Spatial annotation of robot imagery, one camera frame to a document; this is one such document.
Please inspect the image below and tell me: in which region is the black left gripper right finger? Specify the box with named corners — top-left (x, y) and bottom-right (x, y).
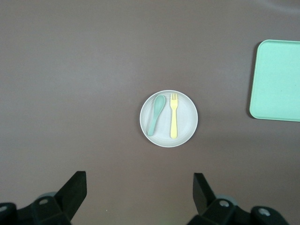
top-left (187, 172), bottom-right (290, 225)

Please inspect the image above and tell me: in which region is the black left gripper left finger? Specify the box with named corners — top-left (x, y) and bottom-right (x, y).
top-left (0, 171), bottom-right (88, 225)

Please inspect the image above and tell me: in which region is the white speckled round plate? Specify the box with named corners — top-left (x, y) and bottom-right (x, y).
top-left (139, 90), bottom-right (199, 148)

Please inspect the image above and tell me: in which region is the yellow plastic fork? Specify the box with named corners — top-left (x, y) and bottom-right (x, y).
top-left (169, 93), bottom-right (179, 139)

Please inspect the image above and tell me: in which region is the teal plastic spoon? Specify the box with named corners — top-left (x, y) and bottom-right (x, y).
top-left (147, 94), bottom-right (166, 137)

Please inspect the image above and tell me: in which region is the mint green rectangular tray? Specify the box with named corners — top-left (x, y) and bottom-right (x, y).
top-left (248, 39), bottom-right (300, 122)

